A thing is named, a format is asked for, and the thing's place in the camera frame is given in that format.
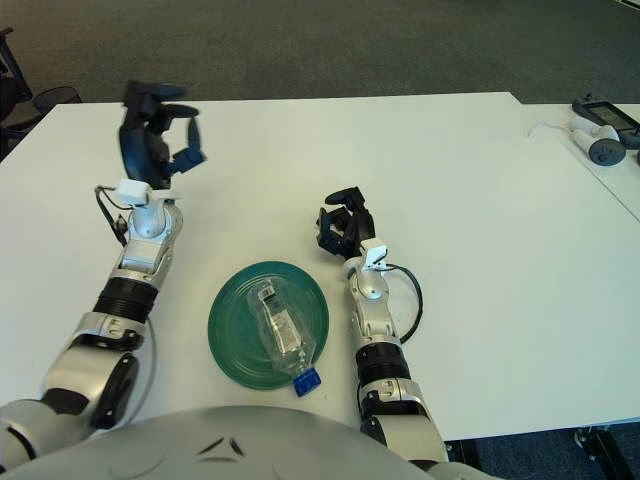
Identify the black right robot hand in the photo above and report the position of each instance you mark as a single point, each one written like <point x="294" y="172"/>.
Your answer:
<point x="362" y="225"/>

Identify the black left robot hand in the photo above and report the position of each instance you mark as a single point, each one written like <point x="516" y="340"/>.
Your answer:
<point x="140" y="150"/>

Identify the clear bottle with blue cap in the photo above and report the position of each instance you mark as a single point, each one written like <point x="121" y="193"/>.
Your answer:
<point x="280" y="330"/>

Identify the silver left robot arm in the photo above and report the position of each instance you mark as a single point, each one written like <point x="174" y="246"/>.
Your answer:
<point x="145" y="220"/>

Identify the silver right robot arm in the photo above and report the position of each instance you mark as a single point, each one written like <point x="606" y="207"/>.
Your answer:
<point x="372" y="285"/>

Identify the green round plate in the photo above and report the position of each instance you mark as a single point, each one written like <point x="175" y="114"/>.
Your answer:
<point x="230" y="330"/>

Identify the black mesh waste bin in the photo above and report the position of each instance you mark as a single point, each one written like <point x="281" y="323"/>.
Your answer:
<point x="57" y="99"/>

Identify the black office chair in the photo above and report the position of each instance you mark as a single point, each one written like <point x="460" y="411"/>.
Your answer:
<point x="12" y="90"/>

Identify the white grey handheld controller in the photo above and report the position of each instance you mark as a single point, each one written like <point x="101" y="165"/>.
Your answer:
<point x="605" y="150"/>

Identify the grey robot torso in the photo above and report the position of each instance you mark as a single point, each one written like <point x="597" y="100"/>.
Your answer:
<point x="225" y="440"/>

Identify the dark handheld screen device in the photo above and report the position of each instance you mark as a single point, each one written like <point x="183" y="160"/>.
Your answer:
<point x="607" y="115"/>

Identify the black table foot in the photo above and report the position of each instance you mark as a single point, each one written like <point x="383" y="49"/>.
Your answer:
<point x="600" y="446"/>

